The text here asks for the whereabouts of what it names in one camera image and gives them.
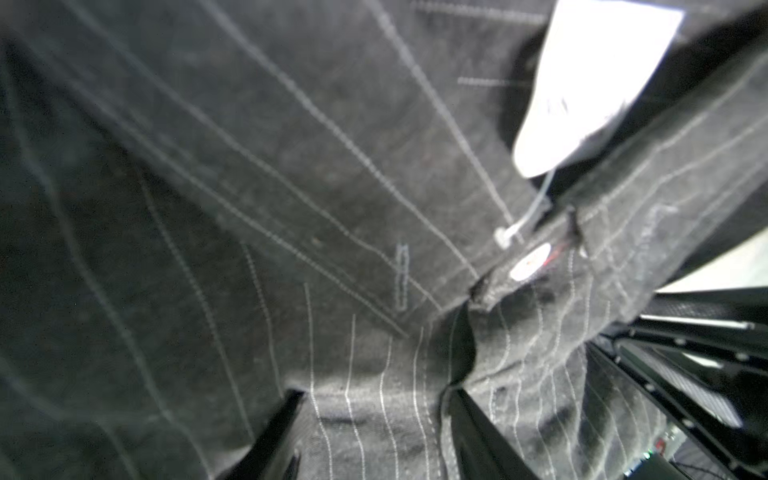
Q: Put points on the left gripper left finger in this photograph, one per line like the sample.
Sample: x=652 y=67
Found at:
x=276 y=454

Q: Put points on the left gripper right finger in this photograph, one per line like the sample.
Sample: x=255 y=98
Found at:
x=481 y=450

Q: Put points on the white paper garment tag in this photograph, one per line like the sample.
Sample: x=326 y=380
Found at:
x=597 y=58

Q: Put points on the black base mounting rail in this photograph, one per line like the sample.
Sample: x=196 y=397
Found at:
x=701 y=358

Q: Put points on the dark grey pinstriped shirt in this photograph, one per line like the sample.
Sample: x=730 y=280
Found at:
x=207 y=206

